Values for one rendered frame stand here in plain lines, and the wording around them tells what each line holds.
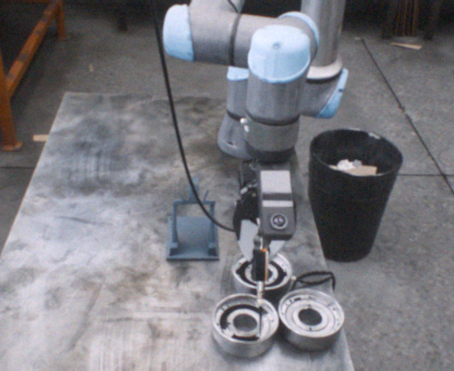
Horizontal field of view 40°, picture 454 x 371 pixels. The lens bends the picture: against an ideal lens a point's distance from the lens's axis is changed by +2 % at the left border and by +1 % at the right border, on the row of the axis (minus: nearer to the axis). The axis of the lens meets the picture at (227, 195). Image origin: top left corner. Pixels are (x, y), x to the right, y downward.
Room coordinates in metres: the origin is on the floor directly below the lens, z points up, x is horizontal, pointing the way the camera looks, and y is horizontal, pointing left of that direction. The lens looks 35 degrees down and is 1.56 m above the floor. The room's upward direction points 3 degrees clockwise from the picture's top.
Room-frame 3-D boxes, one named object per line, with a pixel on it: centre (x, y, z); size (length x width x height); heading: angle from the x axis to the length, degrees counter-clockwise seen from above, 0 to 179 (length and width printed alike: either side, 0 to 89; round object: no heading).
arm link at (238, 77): (1.31, -0.05, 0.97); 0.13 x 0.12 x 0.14; 78
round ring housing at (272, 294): (0.80, -0.07, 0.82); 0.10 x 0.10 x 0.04
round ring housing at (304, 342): (0.71, -0.15, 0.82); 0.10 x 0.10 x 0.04
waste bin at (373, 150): (1.94, -0.46, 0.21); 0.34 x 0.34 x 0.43
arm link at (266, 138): (0.74, -0.05, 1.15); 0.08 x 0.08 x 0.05
